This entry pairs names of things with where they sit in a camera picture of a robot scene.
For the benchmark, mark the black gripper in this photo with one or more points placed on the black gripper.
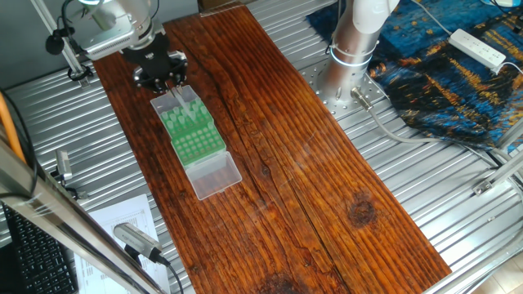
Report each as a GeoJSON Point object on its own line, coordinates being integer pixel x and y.
{"type": "Point", "coordinates": [153, 61]}

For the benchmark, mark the clear box with green rack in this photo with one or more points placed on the clear box with green rack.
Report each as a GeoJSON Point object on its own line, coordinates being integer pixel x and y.
{"type": "Point", "coordinates": [161, 96]}
{"type": "Point", "coordinates": [214, 177]}

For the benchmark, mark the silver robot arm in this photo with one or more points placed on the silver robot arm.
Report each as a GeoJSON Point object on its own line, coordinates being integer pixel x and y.
{"type": "Point", "coordinates": [118, 16]}

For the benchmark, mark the printed white paper sheet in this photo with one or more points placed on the printed white paper sheet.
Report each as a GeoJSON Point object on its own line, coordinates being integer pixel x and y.
{"type": "Point", "coordinates": [122, 208]}

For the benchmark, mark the brown wooden board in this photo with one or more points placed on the brown wooden board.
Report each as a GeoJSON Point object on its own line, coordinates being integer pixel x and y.
{"type": "Point", "coordinates": [286, 183]}

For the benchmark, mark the black keyboard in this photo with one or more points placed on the black keyboard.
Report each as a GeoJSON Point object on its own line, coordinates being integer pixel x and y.
{"type": "Point", "coordinates": [37, 257]}

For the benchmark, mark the blue painted cloth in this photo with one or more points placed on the blue painted cloth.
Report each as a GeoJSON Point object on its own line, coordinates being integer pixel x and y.
{"type": "Point", "coordinates": [449, 102]}

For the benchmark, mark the white power strip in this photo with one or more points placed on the white power strip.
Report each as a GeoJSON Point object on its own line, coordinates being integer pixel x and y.
{"type": "Point", "coordinates": [476, 48]}

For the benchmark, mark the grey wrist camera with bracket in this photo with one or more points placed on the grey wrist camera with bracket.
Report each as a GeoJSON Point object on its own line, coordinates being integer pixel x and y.
{"type": "Point", "coordinates": [110, 43]}

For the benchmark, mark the small grey camera on clamp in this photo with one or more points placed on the small grey camera on clamp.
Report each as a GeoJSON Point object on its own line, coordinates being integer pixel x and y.
{"type": "Point", "coordinates": [63, 163]}

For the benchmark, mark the aluminium post with foot bracket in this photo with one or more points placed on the aluminium post with foot bracket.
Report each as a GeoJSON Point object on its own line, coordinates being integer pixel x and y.
{"type": "Point", "coordinates": [42, 12]}

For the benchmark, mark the steel frame bar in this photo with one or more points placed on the steel frame bar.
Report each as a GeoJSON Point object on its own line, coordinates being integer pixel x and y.
{"type": "Point", "coordinates": [61, 228]}

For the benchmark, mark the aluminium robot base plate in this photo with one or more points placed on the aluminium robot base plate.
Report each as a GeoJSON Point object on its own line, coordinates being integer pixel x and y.
{"type": "Point", "coordinates": [380, 90]}

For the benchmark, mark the aluminium frame profile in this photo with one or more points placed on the aluminium frame profile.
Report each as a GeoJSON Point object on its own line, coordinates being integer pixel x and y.
{"type": "Point", "coordinates": [506, 167]}

